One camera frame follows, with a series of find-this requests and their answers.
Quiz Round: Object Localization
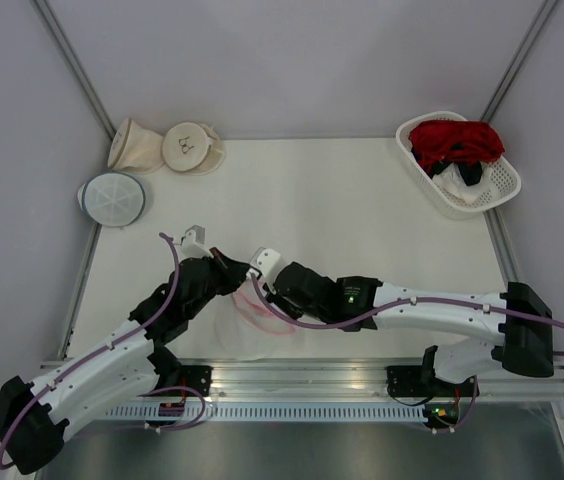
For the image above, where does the pink-trimmed mesh laundry bag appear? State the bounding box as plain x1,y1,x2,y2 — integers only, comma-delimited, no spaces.
214,280,302,361

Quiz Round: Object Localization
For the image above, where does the red bra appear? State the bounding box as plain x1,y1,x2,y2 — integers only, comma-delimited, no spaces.
407,120,505,174

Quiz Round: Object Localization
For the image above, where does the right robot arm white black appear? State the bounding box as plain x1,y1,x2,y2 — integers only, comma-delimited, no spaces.
264,262,554,395

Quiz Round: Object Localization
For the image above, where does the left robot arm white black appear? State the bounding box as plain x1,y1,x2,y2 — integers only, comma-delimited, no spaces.
0,249,259,474

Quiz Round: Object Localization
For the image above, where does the grey-trimmed mesh laundry bag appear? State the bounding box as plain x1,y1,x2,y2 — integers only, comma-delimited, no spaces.
77,171,153,228

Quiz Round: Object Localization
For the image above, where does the beige laundry bag bra logo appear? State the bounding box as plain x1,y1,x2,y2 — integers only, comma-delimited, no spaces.
161,122,226,176

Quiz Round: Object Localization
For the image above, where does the beige laundry bag left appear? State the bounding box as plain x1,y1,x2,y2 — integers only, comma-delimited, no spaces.
107,118,164,174

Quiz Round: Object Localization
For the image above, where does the white garment in basket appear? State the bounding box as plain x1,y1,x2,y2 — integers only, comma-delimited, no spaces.
433,164,501,207

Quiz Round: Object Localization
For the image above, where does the black garment in basket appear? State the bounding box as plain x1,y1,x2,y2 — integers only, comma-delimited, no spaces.
411,147,483,186

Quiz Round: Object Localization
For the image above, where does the white perforated plastic basket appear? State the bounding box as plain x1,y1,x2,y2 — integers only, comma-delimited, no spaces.
395,111,522,220

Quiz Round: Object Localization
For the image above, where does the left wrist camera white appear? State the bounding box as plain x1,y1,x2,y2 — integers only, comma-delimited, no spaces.
174,225,212,258

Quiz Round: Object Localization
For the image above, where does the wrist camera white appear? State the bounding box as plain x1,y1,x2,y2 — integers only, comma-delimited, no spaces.
174,225,212,258
250,247,286,283

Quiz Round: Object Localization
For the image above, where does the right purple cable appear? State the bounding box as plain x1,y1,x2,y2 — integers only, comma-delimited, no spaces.
250,272,564,436

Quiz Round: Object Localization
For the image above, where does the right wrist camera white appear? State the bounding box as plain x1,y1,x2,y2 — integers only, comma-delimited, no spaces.
250,247,286,283

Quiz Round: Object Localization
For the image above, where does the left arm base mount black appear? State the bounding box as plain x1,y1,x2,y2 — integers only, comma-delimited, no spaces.
155,365,213,398

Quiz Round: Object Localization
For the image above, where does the aluminium mounting rail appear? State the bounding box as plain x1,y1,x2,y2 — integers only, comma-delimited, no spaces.
182,358,564,403

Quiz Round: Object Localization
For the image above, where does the white slotted cable duct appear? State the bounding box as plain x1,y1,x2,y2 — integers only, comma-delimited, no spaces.
102,400,426,423

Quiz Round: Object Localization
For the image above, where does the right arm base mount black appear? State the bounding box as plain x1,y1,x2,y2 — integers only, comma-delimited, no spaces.
385,365,475,401

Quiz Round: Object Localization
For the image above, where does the left aluminium frame post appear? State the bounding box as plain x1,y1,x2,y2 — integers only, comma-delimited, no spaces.
30,0,115,140

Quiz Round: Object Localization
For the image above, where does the aluminium frame post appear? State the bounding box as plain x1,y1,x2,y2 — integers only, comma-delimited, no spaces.
30,0,115,140
480,0,562,123

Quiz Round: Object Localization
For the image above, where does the right aluminium frame post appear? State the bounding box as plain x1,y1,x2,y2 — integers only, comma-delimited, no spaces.
480,0,562,123

